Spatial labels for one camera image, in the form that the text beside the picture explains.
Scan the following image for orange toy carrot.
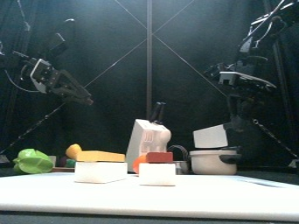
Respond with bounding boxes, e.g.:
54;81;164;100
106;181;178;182
132;154;148;175

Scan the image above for white box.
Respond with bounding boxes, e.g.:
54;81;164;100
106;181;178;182
192;123;229;149

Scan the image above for yellow toy fruit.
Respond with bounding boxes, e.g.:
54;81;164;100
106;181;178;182
63;143;82;161

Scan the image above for small grey metal toy pot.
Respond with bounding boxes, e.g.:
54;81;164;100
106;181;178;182
166;144;192;175

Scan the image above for white toy knife block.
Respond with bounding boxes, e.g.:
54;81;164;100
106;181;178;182
125;118;173;173

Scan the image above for small green toy item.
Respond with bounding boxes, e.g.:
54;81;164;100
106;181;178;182
63;158;77;169

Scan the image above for brown wooden tray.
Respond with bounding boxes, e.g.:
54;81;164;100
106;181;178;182
50;166;77;173

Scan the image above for green toy lettuce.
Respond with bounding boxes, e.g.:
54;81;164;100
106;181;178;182
11;148;54;175

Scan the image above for yellow egg toy sushi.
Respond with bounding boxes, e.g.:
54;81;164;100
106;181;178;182
73;150;128;185

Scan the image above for red striped toy sushi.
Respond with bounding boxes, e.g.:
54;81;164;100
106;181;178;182
137;151;177;187

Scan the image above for white plastic cutting board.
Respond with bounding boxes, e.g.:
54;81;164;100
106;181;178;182
0;171;299;222

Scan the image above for thin white diagonal cord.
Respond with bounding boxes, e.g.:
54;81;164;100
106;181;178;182
111;0;228;98
83;0;196;88

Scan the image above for white toy pot black handles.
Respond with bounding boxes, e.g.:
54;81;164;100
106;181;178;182
189;148;242;176

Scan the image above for vertical metal frame pole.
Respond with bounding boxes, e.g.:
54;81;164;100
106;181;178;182
145;0;153;119

